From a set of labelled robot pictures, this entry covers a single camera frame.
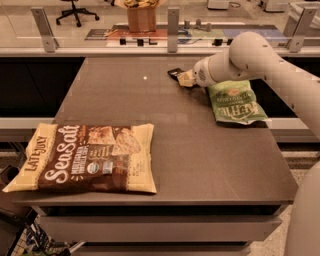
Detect green kettle chip bag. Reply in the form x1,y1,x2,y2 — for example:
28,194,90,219
207,80,268,125

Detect grey table drawer base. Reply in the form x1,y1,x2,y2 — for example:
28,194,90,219
39,215,282,256

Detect metal glass post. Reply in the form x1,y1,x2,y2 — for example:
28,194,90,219
167,6,179,53
287,7,317,53
31,7,59,53

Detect brown cardboard box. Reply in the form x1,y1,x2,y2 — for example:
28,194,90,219
127,7,156,33

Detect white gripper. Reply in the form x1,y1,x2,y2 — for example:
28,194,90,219
177,57,216,87

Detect black rxbar chocolate bar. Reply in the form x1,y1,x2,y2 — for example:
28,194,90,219
167,68,183,81

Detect black office chair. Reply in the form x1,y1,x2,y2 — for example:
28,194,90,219
56,0,100,27

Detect brown sea salt chip bag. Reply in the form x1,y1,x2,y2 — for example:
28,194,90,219
4,123,157,194

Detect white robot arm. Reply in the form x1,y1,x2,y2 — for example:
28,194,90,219
178,32,320,256

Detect right metal glass post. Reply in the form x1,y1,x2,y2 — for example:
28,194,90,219
287,7,317,53

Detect left metal glass post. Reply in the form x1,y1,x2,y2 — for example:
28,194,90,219
31,7,59,53

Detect middle metal glass post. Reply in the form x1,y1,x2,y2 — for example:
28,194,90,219
167,6,179,53

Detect colourful floor mat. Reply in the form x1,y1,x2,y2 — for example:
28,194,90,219
85,24,285,40

